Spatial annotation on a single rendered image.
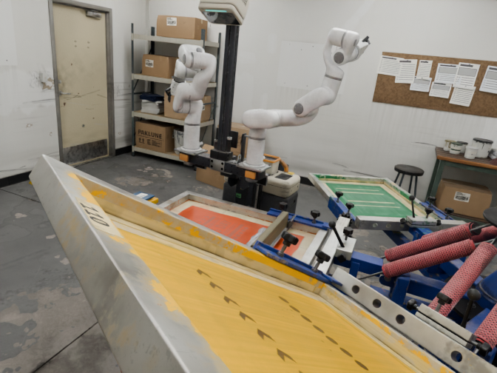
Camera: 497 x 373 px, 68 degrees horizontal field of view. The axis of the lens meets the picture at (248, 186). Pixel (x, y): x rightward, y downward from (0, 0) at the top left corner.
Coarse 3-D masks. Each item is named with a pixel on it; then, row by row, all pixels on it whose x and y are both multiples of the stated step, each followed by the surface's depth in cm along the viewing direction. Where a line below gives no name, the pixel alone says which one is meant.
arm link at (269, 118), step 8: (248, 112) 188; (256, 112) 185; (264, 112) 183; (272, 112) 182; (280, 112) 186; (288, 112) 184; (312, 112) 178; (248, 120) 188; (256, 120) 186; (264, 120) 183; (272, 120) 182; (280, 120) 186; (288, 120) 184; (296, 120) 184; (304, 120) 185; (256, 128) 189; (264, 128) 186
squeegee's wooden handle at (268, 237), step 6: (282, 216) 162; (276, 222) 156; (282, 222) 160; (270, 228) 150; (276, 228) 153; (282, 228) 162; (264, 234) 144; (270, 234) 146; (276, 234) 155; (258, 240) 139; (264, 240) 141; (270, 240) 148; (252, 246) 135
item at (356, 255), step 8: (352, 256) 139; (360, 256) 139; (368, 256) 140; (336, 264) 141; (344, 264) 140; (360, 264) 137; (368, 264) 136; (376, 264) 135; (368, 272) 137; (376, 272) 136
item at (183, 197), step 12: (192, 192) 197; (168, 204) 179; (216, 204) 190; (228, 204) 187; (252, 216) 183; (264, 216) 181; (300, 228) 175; (312, 228) 172; (324, 240) 166; (312, 252) 149
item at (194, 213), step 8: (192, 208) 187; (200, 208) 188; (184, 216) 177; (192, 216) 178; (200, 216) 179; (216, 216) 180; (224, 216) 181; (232, 216) 182; (248, 224) 175; (256, 224) 176; (248, 232) 167; (256, 232) 168; (240, 240) 160; (248, 240) 161; (280, 240) 164; (280, 248) 157; (288, 248) 157; (296, 248) 158
